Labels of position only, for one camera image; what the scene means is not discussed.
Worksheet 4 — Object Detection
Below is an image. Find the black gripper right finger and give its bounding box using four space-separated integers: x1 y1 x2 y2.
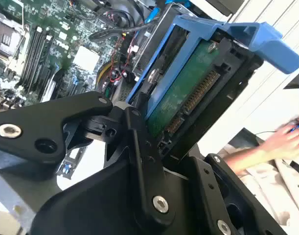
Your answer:
162 153 287 235

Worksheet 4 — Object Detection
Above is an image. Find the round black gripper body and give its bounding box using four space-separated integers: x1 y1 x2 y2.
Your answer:
29 158 204 235

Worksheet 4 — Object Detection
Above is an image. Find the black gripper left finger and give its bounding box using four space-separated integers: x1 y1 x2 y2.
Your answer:
0 91 176 229

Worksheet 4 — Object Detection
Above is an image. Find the hard disk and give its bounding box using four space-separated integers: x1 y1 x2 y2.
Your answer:
126 14 299 160

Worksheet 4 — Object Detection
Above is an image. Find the person's hand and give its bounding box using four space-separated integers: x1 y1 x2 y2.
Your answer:
258 117 299 162

